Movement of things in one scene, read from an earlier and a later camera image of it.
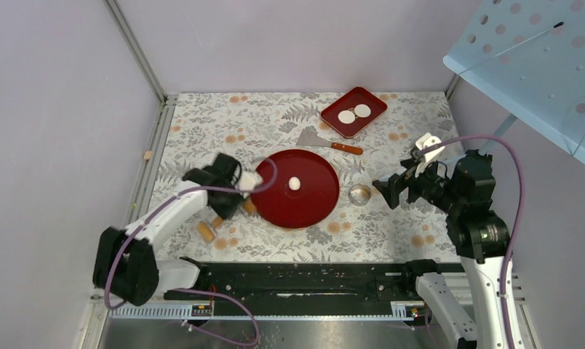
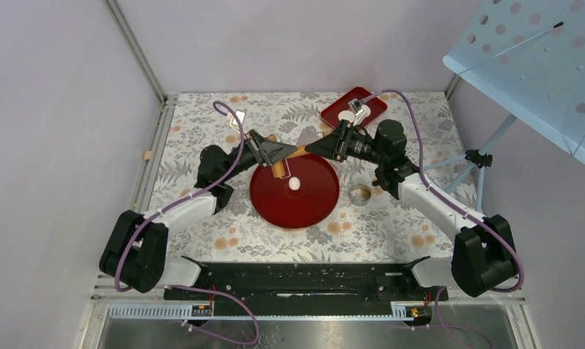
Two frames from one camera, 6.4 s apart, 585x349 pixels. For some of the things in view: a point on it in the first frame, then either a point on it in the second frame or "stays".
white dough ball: x=294 y=183 stays
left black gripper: x=227 y=211 -> x=271 y=151
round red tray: x=304 y=193 stays
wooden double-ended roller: x=207 y=233 -> x=280 y=168
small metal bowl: x=359 y=195 stays
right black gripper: x=391 y=187 -> x=335 y=145
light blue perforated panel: x=541 y=59 stays
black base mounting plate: x=297 y=282 stays
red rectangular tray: x=353 y=111 stays
